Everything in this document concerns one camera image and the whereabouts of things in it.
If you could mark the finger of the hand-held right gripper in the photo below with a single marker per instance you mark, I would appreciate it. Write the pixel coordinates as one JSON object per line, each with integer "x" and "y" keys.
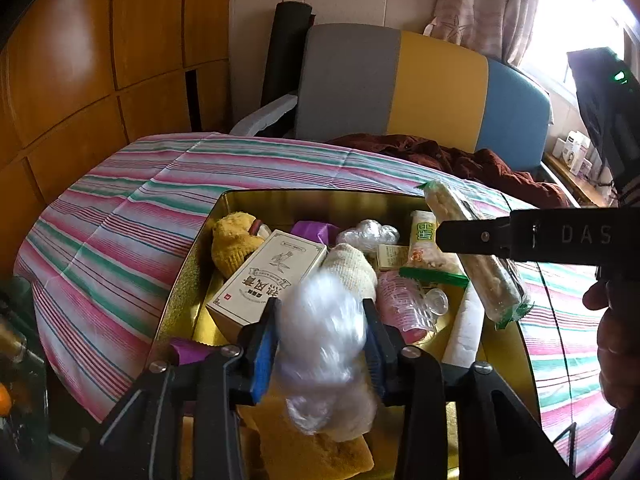
{"x": 475, "y": 237}

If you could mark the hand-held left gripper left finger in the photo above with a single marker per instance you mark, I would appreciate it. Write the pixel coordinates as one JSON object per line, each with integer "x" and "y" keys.
{"x": 262, "y": 360}

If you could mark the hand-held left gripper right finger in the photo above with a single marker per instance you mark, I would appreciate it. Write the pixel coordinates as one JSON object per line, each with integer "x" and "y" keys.
{"x": 376, "y": 357}

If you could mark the orange cracker snack packet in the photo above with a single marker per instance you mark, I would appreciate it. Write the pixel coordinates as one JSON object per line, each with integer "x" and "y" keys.
{"x": 487, "y": 280}

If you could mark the yellow label snack packet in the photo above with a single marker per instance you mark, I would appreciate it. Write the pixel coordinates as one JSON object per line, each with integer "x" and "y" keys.
{"x": 425, "y": 247}

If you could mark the white stuffed clear plastic bag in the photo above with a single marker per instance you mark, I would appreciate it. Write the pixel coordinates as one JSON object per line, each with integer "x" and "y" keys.
{"x": 320, "y": 330}
{"x": 367, "y": 234}

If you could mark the purple wrapper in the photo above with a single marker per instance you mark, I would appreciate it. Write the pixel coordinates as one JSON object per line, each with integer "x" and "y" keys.
{"x": 315, "y": 231}
{"x": 187, "y": 352}

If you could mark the white printed carton box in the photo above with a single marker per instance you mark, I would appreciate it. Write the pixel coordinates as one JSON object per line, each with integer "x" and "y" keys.
{"x": 270, "y": 280}

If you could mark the white foam block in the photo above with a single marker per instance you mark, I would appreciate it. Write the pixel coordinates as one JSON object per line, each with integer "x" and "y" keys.
{"x": 467, "y": 320}

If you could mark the beige knitted sock roll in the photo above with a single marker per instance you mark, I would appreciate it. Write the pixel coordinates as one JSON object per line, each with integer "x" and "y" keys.
{"x": 350, "y": 265}

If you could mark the yellow sponge cloth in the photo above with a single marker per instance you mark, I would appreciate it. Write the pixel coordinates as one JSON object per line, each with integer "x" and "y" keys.
{"x": 300, "y": 450}

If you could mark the yellow knitted sock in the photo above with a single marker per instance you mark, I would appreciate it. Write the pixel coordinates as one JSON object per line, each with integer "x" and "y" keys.
{"x": 232, "y": 247}

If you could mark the dark red and gold box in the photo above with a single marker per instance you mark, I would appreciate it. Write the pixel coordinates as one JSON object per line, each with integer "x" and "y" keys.
{"x": 280, "y": 210}

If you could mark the person's right hand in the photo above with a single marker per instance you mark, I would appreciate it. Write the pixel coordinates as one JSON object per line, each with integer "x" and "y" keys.
{"x": 617, "y": 350}

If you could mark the pink ribbed plastic item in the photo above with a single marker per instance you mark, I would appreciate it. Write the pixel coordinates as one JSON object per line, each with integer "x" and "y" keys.
{"x": 405, "y": 305}

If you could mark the small pink box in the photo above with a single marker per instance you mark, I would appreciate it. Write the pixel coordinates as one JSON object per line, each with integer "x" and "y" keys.
{"x": 586, "y": 165}

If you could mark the dark red blanket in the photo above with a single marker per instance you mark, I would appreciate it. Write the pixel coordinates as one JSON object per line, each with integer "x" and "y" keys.
{"x": 500, "y": 170}

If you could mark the white box with round print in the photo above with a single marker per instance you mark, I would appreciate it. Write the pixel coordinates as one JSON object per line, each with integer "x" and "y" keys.
{"x": 567, "y": 152}

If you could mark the small cream printed box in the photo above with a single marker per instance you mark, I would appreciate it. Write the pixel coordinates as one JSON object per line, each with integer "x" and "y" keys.
{"x": 391, "y": 257}

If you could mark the tall white box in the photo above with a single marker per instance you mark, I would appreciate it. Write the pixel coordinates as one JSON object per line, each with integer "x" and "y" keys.
{"x": 581, "y": 139}

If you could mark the grey yellow blue headboard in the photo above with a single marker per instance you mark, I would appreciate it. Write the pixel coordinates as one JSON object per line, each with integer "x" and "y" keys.
{"x": 350, "y": 85}

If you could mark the striped bed sheet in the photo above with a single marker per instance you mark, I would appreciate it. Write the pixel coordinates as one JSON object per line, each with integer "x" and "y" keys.
{"x": 115, "y": 220}

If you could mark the window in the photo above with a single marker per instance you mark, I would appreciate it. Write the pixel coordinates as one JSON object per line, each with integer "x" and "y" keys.
{"x": 565, "y": 20}

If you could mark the pale patterned curtain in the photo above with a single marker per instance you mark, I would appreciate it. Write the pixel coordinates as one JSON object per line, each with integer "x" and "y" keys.
{"x": 480, "y": 5}

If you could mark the glass side table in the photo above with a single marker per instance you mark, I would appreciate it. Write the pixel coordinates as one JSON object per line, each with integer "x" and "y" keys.
{"x": 30, "y": 385}

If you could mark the black rolled mat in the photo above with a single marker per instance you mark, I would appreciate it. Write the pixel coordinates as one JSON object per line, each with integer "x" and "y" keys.
{"x": 285, "y": 50}

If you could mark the wooden wardrobe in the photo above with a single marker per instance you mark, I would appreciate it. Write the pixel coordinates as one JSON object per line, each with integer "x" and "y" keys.
{"x": 75, "y": 60}

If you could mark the white bed rail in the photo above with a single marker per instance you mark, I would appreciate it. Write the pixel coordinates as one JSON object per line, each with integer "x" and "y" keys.
{"x": 265, "y": 112}

